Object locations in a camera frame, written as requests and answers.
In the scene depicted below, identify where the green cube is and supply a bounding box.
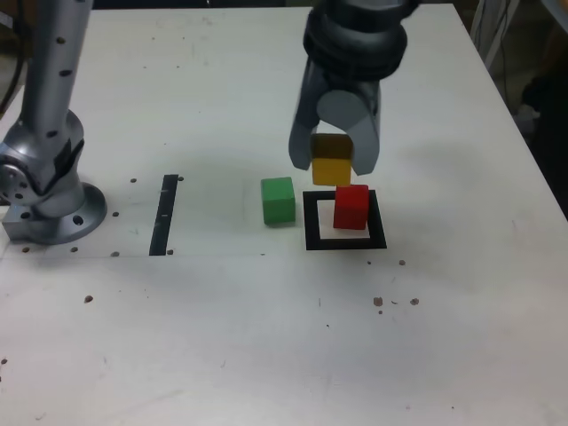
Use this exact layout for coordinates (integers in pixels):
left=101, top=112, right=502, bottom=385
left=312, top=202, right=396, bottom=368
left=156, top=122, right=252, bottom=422
left=260, top=176, right=297, bottom=225

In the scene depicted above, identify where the yellow cube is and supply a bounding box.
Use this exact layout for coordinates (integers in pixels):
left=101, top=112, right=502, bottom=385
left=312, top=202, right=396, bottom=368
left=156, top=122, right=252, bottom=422
left=309, top=132, right=355, bottom=186

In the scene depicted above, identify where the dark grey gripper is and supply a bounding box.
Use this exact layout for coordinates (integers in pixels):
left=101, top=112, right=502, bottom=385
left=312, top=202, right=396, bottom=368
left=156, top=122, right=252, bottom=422
left=287, top=60, right=383, bottom=177

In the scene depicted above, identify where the black tape square outline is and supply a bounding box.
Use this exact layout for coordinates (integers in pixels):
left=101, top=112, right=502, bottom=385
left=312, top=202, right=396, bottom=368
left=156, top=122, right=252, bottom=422
left=302, top=189, right=388, bottom=251

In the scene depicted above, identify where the red cube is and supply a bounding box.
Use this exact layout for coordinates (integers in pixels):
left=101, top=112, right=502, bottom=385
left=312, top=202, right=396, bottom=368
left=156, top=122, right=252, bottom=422
left=332, top=184, right=371, bottom=231

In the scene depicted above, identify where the dark background object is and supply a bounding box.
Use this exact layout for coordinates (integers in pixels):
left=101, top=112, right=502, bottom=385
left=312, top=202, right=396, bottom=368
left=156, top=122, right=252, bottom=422
left=518, top=75, right=568, bottom=147

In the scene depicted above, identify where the black tape strip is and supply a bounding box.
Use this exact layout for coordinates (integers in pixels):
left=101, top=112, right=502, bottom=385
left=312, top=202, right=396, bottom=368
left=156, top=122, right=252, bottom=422
left=148, top=174, right=178, bottom=257

